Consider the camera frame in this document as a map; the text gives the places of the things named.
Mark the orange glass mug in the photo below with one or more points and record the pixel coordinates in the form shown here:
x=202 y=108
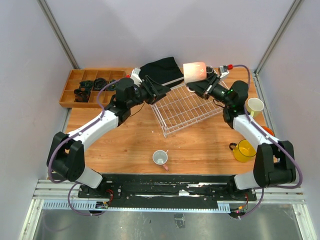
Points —
x=268 y=130

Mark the dark rolled sock middle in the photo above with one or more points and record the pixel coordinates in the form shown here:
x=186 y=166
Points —
x=99 y=84

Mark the wooden compartment tray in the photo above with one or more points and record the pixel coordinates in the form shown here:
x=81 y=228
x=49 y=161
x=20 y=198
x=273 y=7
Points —
x=67 y=98

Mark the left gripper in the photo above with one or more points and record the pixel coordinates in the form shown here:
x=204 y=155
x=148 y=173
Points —
x=155 y=91

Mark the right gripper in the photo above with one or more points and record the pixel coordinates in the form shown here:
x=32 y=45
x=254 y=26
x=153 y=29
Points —
x=204 y=87

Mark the black folded cloth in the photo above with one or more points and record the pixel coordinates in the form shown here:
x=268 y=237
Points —
x=163 y=71

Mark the dark rolled sock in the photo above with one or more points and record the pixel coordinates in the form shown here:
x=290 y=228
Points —
x=112 y=85
x=87 y=84
x=99 y=84

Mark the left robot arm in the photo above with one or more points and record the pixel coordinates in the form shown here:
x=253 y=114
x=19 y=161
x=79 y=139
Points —
x=67 y=152

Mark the yellow glass mug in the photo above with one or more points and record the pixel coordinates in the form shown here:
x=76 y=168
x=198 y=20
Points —
x=242 y=151

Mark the black rolled sock lower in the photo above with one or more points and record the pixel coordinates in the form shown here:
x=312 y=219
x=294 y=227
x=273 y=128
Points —
x=82 y=95

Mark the dark rolled sock right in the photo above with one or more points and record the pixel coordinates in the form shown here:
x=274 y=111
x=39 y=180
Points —
x=112 y=85

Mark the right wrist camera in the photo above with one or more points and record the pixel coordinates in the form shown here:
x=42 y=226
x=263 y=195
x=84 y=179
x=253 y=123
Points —
x=223 y=71

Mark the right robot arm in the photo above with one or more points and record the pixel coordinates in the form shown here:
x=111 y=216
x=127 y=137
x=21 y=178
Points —
x=274 y=164

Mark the pale green mug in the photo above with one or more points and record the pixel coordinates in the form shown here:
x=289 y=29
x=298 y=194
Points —
x=254 y=106

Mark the pink mug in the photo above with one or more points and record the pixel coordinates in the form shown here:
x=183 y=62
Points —
x=194 y=72

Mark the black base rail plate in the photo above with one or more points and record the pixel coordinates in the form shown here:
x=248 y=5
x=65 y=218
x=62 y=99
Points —
x=216 y=187

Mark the small white pink-handled cup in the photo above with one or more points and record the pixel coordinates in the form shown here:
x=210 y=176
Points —
x=160 y=157

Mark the white wire dish rack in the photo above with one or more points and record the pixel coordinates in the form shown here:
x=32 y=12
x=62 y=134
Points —
x=182 y=108

